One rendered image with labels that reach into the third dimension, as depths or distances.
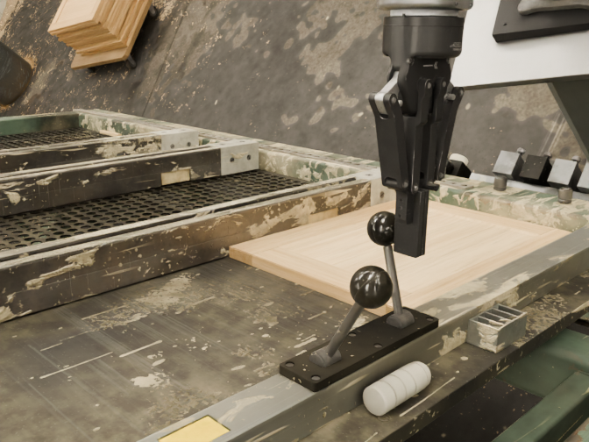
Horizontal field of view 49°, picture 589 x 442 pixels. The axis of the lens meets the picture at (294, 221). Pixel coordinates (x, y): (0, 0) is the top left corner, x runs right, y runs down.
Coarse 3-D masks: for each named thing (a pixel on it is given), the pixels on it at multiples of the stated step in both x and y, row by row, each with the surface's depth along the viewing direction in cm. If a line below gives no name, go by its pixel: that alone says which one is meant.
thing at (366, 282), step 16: (368, 272) 56; (384, 272) 56; (352, 288) 56; (368, 288) 55; (384, 288) 55; (368, 304) 56; (384, 304) 56; (352, 320) 59; (336, 336) 61; (320, 352) 62; (336, 352) 63
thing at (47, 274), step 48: (288, 192) 117; (336, 192) 121; (384, 192) 131; (96, 240) 90; (144, 240) 93; (192, 240) 99; (240, 240) 106; (0, 288) 80; (48, 288) 84; (96, 288) 89
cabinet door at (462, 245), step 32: (320, 224) 117; (352, 224) 117; (448, 224) 119; (480, 224) 119; (512, 224) 118; (256, 256) 100; (288, 256) 100; (320, 256) 101; (352, 256) 101; (384, 256) 102; (448, 256) 102; (480, 256) 102; (512, 256) 101; (320, 288) 91; (416, 288) 89; (448, 288) 89
